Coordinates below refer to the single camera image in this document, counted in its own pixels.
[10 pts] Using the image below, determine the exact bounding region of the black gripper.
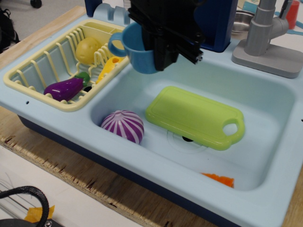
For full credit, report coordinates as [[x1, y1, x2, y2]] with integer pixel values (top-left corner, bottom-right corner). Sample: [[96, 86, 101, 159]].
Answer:
[[128, 0, 204, 71]]

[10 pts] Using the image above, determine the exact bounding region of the blue plastic cup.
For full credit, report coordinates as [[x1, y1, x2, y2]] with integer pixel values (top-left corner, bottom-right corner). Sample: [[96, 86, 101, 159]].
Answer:
[[108, 22, 158, 74]]

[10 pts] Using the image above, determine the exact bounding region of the cream plastic drying rack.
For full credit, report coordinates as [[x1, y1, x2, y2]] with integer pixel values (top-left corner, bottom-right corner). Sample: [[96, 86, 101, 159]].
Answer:
[[0, 19, 129, 112]]

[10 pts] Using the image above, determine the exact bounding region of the light blue toy sink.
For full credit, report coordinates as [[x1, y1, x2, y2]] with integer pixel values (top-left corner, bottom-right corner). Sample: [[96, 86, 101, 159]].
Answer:
[[0, 3, 303, 227]]

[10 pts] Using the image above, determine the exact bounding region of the red plastic cup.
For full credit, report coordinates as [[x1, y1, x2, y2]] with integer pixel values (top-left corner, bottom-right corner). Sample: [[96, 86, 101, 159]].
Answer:
[[286, 0, 300, 29]]

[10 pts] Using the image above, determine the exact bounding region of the dark blue plastic box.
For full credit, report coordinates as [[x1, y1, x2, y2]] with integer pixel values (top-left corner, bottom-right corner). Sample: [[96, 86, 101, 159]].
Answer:
[[194, 0, 238, 52]]

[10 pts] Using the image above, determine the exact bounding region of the yellow toy potato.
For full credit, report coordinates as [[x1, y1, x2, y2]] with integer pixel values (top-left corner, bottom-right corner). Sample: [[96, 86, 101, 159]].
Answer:
[[76, 37, 101, 65]]

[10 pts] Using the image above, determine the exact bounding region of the green plastic cutting board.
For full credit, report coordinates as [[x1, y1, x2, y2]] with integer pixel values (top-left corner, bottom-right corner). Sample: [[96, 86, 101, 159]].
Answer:
[[145, 86, 245, 150]]

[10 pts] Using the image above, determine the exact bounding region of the purple striped toy onion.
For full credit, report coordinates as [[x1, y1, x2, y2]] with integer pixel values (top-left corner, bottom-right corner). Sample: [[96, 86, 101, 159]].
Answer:
[[100, 110, 144, 144]]

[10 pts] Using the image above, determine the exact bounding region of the metal bowl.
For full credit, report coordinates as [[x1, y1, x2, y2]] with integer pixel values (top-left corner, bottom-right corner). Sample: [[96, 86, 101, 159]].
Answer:
[[232, 10, 255, 34]]

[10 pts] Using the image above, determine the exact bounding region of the grey toy faucet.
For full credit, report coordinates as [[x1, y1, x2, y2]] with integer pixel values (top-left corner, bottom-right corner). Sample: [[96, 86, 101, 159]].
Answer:
[[232, 0, 303, 79]]

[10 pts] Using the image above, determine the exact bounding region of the purple toy eggplant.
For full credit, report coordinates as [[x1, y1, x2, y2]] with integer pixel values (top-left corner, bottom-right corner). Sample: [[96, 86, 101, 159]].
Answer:
[[44, 72, 90, 101]]

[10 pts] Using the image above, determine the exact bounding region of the black chair wheel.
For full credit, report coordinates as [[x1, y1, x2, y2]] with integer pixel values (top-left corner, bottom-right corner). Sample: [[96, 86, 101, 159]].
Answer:
[[30, 0, 42, 9]]

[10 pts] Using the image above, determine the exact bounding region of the blue plastic utensil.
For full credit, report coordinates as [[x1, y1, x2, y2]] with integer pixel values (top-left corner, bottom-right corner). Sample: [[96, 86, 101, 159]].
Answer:
[[287, 21, 303, 35]]

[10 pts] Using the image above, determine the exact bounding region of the black backpack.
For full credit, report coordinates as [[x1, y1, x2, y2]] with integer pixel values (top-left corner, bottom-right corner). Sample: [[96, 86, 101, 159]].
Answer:
[[0, 9, 20, 53]]

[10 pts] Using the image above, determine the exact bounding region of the orange toy carrot piece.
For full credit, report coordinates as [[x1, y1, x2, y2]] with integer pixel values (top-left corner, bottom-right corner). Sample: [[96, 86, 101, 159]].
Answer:
[[201, 173, 234, 188]]

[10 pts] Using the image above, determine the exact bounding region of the orange tape piece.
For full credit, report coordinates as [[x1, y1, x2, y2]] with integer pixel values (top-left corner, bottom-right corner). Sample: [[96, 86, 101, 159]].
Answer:
[[24, 205, 55, 223]]

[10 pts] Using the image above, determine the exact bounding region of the yellow toy utensil handle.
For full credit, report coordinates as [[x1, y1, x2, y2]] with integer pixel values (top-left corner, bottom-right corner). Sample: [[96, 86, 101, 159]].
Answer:
[[96, 56, 124, 84]]

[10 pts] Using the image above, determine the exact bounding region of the black braided cable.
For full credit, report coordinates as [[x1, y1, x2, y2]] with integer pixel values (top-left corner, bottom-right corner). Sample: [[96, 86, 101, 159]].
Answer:
[[0, 186, 50, 227]]

